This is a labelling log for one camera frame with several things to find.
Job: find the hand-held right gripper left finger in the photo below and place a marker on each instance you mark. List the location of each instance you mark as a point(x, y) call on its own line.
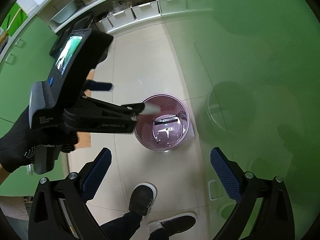
point(98, 173)

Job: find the white paper roll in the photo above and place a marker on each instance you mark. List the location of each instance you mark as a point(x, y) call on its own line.
point(152, 108)

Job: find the light blue basin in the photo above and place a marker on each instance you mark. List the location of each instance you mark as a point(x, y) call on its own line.
point(65, 11)

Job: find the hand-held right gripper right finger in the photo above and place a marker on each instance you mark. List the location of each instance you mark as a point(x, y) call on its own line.
point(224, 173)

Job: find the white storage box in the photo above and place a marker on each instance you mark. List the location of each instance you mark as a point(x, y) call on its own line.
point(103, 25)
point(146, 11)
point(122, 17)

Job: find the person's left forearm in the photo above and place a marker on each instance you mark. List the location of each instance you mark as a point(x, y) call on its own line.
point(2, 176)

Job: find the black pen in bin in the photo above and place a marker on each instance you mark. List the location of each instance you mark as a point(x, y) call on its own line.
point(166, 120)

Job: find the green glossy cabinet front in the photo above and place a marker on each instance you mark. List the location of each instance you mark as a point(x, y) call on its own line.
point(250, 55)

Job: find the pink plastic bin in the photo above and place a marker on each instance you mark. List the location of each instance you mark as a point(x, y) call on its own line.
point(145, 130)

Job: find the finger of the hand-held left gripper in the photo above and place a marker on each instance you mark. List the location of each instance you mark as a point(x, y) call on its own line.
point(100, 86)
point(112, 107)

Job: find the person's left hand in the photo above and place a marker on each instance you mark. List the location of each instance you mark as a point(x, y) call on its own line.
point(17, 142)

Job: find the black slip-on shoe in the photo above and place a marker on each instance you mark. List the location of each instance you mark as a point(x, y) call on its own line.
point(175, 221)
point(141, 197)

